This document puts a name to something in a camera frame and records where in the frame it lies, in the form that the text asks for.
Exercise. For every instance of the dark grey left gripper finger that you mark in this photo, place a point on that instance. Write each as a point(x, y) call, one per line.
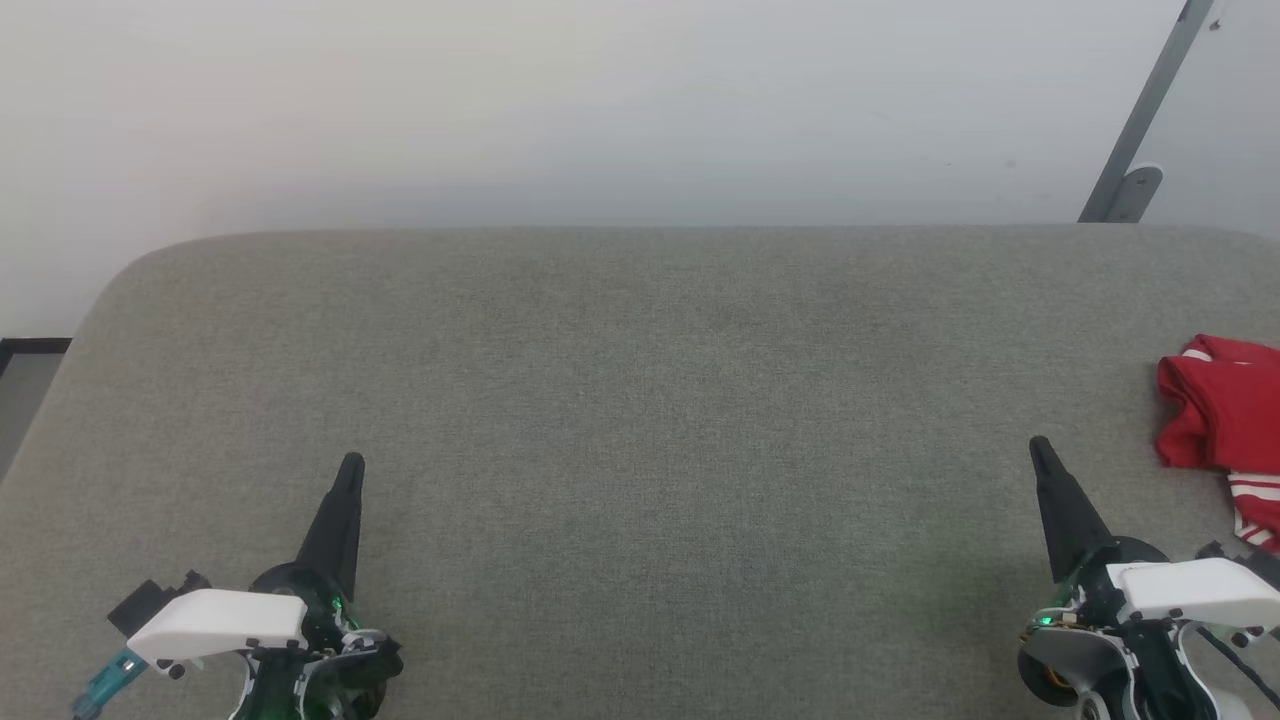
point(338, 530)

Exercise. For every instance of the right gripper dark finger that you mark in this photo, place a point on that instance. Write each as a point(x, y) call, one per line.
point(1068, 520)

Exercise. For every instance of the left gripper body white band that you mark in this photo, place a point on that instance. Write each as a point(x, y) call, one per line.
point(225, 620)

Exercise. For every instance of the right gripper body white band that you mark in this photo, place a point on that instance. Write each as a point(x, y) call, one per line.
point(1180, 590)

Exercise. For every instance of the red Bulls 23 jersey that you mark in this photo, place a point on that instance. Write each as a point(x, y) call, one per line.
point(1225, 410)

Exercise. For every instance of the black baseboard strip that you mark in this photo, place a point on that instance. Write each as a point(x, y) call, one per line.
point(35, 345)

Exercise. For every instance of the grey metal bar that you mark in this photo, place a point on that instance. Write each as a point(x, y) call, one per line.
point(1145, 110)

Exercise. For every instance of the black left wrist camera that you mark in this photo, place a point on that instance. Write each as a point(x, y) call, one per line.
point(145, 600)

